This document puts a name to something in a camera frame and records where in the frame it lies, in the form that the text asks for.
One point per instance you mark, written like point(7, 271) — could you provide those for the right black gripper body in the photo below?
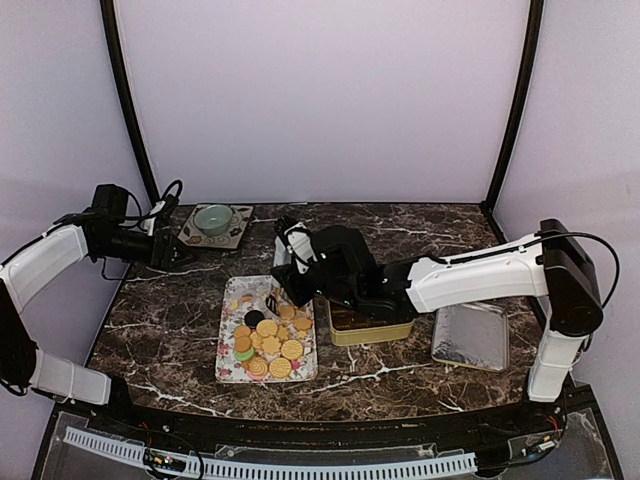
point(299, 294)

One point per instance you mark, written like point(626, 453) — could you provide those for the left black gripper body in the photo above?
point(159, 262)

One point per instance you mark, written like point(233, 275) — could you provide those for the metal serving tongs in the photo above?
point(277, 296)

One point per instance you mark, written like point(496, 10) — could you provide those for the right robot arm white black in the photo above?
point(335, 263)

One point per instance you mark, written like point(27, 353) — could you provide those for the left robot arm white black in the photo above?
point(103, 230)

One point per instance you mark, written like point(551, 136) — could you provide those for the floral square coaster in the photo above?
point(229, 240)

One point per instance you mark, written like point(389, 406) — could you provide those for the green ceramic bowl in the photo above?
point(213, 220)

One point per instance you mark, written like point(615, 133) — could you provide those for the gold cookie tin box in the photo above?
point(350, 328)

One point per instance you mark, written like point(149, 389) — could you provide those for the black sandwich cookie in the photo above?
point(253, 318)

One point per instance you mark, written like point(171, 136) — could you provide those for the floral rectangular tray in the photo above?
point(246, 293)

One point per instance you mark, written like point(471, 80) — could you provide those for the round waffle cookie right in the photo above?
point(292, 349)

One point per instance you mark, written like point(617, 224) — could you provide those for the brown round cookie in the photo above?
point(242, 344)

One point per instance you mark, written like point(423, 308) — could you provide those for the round waffle cookie bottom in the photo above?
point(280, 368)

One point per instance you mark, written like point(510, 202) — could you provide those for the green macaron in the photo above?
point(244, 356)

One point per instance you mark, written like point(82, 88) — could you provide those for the swirl pink cookie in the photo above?
point(258, 368)

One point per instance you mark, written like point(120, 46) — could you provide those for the silver tin lid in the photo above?
point(472, 335)

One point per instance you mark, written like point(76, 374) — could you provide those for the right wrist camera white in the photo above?
point(293, 244)

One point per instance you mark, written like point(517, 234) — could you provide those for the white cable duct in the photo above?
point(244, 463)

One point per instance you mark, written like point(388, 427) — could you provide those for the left black frame post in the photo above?
point(124, 93)

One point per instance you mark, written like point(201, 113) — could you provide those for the black frame post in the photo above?
point(124, 93)
point(518, 103)

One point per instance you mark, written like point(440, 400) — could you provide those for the right black frame post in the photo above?
point(518, 103)

